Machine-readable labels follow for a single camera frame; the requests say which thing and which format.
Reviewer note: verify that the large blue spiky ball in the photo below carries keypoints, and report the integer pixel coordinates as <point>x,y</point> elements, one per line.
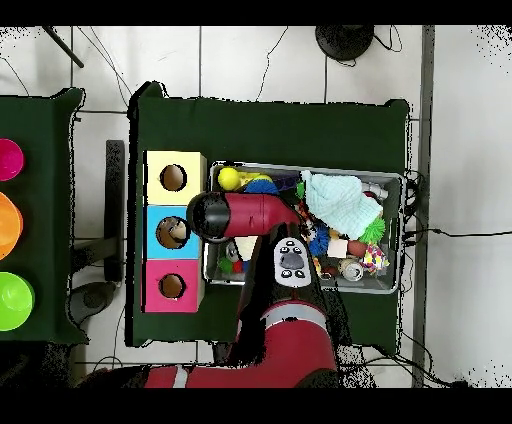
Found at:
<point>260,188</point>

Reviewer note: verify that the dark green side tablecloth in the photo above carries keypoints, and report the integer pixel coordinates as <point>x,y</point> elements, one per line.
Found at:
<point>40,220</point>

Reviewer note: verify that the silver soda can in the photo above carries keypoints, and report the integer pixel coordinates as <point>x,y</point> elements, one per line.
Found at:
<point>352,270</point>

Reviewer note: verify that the yellow tennis ball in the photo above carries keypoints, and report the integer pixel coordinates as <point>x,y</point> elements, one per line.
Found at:
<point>228,178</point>

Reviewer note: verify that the colourful polka dot pouch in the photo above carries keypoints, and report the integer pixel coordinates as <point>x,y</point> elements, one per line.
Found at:
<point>375,258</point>

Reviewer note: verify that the black round floor base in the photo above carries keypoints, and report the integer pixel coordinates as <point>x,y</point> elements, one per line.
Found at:
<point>344,42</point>

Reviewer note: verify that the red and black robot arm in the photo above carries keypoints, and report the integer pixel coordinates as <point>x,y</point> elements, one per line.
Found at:
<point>256,214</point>

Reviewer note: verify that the wooden box with three holes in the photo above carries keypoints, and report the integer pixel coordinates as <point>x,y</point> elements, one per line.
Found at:
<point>192,280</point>

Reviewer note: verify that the light green spiky ball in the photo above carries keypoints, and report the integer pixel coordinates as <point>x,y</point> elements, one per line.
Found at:
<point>374,231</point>

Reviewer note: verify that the orange plastic bowl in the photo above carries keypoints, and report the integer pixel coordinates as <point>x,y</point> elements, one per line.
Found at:
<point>10,226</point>

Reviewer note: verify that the black rod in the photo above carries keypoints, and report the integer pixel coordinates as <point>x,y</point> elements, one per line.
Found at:
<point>64,48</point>

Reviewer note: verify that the mint green waffle cloth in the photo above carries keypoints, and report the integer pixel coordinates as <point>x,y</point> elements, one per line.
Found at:
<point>340,204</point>

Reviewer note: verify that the green plastic bowl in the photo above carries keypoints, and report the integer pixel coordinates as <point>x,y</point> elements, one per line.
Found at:
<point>14,302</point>

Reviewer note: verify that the grey floor base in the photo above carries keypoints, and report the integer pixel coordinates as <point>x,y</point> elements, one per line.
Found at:
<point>94,300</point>

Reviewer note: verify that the pink plastic bowl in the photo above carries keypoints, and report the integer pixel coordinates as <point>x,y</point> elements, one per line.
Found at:
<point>10,160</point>

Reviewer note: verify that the cream waffle cloth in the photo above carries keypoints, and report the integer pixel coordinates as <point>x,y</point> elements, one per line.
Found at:
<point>244,244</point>

